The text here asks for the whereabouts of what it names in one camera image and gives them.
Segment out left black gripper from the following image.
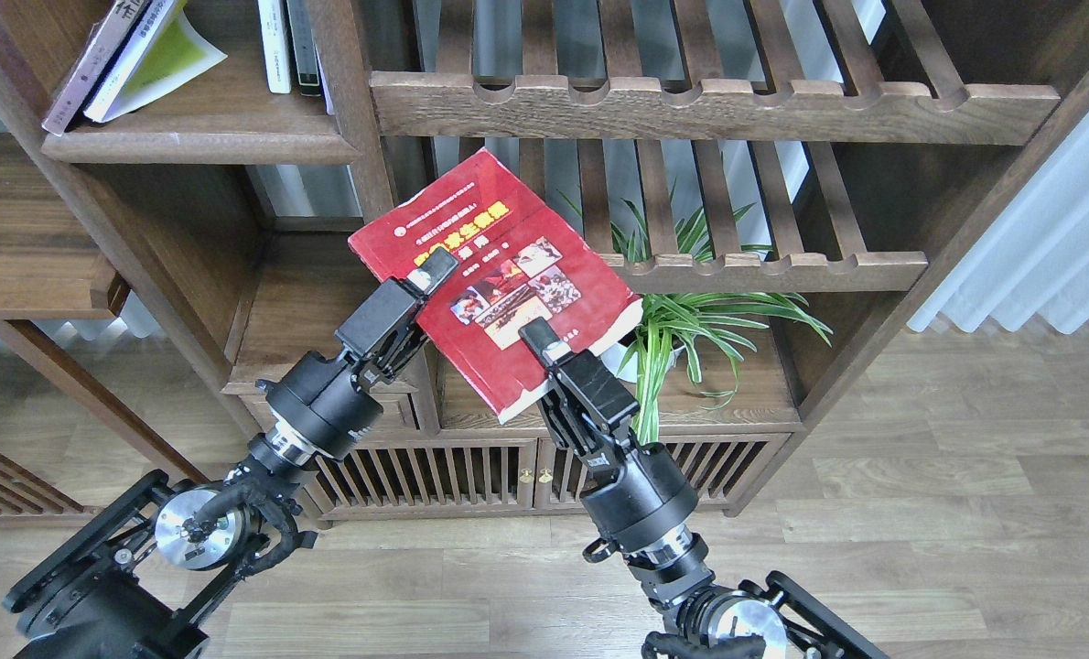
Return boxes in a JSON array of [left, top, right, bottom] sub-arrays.
[[257, 247, 458, 460]]

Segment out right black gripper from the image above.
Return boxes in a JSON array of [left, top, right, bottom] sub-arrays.
[[519, 319, 696, 560]]

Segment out red cover book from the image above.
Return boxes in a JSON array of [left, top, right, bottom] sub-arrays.
[[348, 150, 643, 423]]

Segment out yellow green cover book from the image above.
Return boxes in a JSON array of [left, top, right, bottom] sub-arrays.
[[82, 1, 227, 124]]

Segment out dark maroon book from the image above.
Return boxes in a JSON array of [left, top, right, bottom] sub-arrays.
[[41, 1, 148, 136]]

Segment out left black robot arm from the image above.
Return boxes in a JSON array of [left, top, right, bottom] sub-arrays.
[[2, 249, 458, 658]]

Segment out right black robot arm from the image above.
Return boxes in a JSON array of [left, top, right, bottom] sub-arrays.
[[521, 319, 883, 658]]

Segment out white plant pot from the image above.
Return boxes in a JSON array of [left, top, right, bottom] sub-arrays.
[[600, 339, 686, 388]]

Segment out green spider plant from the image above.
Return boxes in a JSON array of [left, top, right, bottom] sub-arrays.
[[612, 199, 834, 446]]

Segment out white upright book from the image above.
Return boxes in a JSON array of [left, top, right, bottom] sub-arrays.
[[256, 0, 292, 93]]

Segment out dark upright book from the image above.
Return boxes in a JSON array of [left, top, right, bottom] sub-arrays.
[[286, 1, 323, 97]]

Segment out dark wooden bookshelf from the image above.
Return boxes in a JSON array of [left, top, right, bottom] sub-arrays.
[[0, 1, 1089, 514]]

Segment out white curtain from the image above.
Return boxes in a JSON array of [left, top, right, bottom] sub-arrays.
[[908, 112, 1089, 334]]

